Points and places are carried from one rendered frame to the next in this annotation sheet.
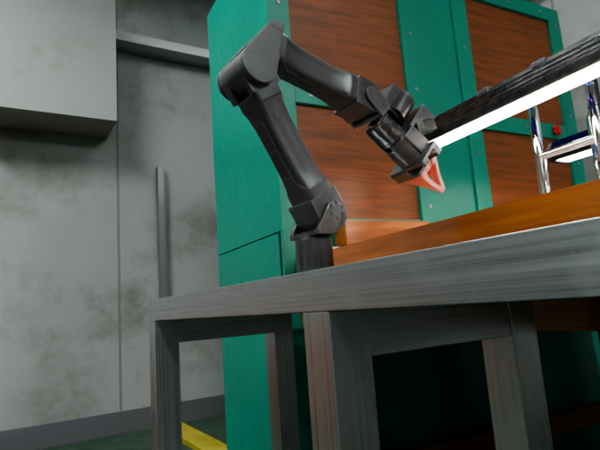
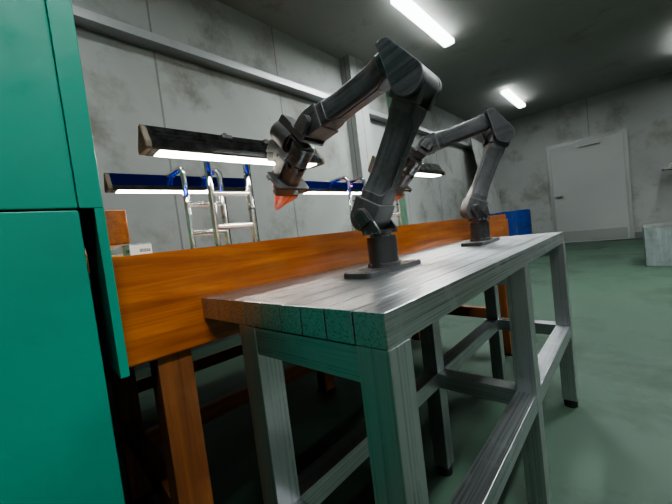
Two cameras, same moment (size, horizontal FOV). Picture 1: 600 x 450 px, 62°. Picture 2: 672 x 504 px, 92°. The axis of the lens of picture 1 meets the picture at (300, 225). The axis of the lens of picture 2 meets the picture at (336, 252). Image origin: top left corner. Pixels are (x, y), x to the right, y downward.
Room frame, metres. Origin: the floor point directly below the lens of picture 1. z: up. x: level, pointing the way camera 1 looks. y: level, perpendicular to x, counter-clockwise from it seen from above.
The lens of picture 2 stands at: (1.11, 0.61, 0.75)
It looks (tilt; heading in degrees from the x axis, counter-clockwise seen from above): 3 degrees down; 255
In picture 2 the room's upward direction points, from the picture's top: 7 degrees counter-clockwise
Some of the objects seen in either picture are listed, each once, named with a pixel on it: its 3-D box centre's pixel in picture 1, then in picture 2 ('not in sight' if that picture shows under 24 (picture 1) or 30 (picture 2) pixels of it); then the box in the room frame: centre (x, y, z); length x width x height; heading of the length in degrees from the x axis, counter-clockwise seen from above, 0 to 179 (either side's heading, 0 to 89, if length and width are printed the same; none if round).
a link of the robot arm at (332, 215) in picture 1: (315, 223); (375, 222); (0.84, -0.03, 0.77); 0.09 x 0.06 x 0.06; 36
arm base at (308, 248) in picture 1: (314, 261); (383, 252); (0.83, -0.02, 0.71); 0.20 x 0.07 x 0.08; 32
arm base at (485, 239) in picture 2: not in sight; (480, 231); (0.32, -0.34, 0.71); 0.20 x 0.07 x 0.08; 32
